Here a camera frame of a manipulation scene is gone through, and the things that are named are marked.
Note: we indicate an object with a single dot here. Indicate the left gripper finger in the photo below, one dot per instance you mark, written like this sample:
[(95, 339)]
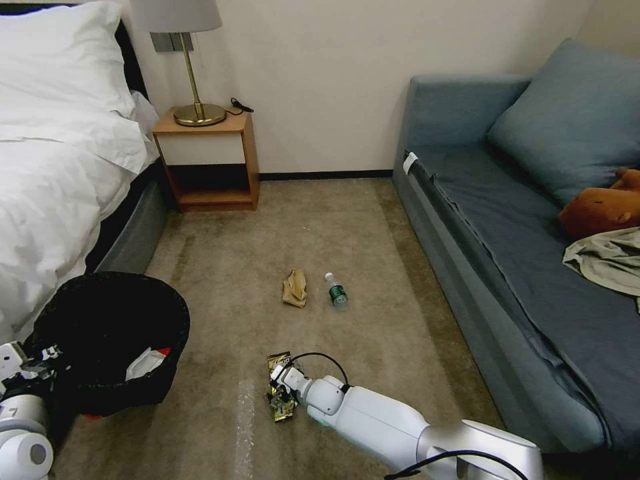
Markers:
[(46, 372), (50, 352)]

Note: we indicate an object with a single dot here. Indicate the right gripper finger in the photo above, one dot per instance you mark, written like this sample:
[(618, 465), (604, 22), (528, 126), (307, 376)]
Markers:
[(278, 403), (276, 374)]

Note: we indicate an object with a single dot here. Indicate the shiny black gold snack wrapper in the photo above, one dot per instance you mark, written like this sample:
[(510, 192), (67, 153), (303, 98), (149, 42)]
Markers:
[(280, 361)]

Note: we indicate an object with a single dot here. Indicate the black round trash bin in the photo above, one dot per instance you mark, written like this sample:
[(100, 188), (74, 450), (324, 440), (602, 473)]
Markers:
[(100, 320)]

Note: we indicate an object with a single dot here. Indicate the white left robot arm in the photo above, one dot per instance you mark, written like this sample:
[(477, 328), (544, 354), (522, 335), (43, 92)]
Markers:
[(20, 440)]

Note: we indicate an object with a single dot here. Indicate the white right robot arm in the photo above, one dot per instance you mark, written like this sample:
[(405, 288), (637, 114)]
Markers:
[(390, 425)]

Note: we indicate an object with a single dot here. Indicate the crumpled brown paper bag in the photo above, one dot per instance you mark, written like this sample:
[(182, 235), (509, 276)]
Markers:
[(295, 289)]

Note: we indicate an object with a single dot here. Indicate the white red rubbish packet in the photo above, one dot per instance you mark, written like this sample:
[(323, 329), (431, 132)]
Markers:
[(145, 366)]

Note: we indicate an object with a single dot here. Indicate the clear green-label plastic bottle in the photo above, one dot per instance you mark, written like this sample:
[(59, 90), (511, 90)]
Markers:
[(338, 294)]

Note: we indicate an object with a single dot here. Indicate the grey bed base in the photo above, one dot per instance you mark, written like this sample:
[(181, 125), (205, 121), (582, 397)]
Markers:
[(135, 230)]

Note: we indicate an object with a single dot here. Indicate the white duvet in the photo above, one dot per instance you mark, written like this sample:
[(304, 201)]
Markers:
[(55, 200)]

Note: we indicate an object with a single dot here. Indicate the black baseboard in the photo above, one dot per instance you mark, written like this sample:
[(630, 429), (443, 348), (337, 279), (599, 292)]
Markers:
[(325, 175)]

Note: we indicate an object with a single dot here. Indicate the wooden nightstand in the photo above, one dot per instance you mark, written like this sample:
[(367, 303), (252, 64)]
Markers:
[(205, 150)]

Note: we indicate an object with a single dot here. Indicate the blue sofa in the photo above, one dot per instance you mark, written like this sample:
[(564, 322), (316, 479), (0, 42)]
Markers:
[(480, 250)]

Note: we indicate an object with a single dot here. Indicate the white sofa tag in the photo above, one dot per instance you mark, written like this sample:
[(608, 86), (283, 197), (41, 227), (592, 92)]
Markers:
[(410, 163)]

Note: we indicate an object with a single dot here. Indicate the brass table lamp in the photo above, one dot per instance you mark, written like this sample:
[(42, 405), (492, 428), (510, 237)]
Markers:
[(199, 114)]

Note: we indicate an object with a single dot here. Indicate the white pillow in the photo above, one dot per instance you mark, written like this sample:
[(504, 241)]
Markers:
[(55, 60)]

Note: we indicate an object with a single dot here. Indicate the black headboard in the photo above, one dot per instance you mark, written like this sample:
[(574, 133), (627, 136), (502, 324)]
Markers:
[(132, 60)]

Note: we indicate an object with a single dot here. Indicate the grey-green crumpled cloth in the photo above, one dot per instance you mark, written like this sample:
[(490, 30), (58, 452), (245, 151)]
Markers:
[(610, 260)]

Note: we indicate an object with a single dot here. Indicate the brown plush toy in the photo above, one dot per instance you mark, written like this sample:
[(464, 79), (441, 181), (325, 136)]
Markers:
[(595, 210)]

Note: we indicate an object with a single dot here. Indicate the blue sofa cushion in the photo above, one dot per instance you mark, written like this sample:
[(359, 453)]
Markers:
[(565, 120)]

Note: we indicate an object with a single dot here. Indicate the grey wall switch panel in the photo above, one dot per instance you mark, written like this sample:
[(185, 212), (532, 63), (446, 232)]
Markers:
[(165, 42)]

